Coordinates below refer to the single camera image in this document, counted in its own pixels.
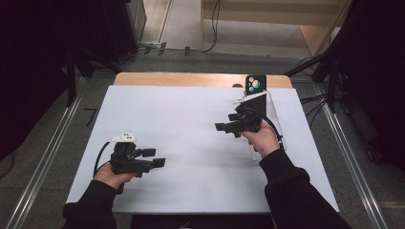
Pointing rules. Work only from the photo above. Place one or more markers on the metal floor rail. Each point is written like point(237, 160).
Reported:
point(41, 171)
point(353, 165)

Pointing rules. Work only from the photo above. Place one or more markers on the wooden table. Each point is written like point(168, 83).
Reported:
point(178, 79)

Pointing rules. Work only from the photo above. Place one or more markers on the small dark round object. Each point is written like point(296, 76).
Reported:
point(237, 85)

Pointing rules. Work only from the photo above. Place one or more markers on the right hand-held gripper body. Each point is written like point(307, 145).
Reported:
point(248, 122)

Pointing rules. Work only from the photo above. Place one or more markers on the person's right hand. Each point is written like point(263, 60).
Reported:
point(262, 141)

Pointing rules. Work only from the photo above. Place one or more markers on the person's black jacket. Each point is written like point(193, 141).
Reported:
point(200, 222)

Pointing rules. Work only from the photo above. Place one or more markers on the person's left hand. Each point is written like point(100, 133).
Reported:
point(110, 178)

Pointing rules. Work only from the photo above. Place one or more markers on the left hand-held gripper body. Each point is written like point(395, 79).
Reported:
point(125, 160)

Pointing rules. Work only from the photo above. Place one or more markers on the black phone case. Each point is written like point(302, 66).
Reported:
point(262, 79)

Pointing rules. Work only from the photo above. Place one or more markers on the light wooden furniture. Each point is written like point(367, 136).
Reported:
point(254, 12)

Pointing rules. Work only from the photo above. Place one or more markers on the black curtain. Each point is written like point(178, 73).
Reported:
point(38, 47)
point(372, 63)

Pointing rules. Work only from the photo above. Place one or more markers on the black stand leg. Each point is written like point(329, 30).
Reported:
point(304, 66)

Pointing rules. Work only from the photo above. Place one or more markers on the clear acrylic rack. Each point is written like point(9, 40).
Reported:
point(275, 114)

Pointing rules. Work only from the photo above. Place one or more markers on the white board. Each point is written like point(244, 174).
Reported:
point(191, 178)

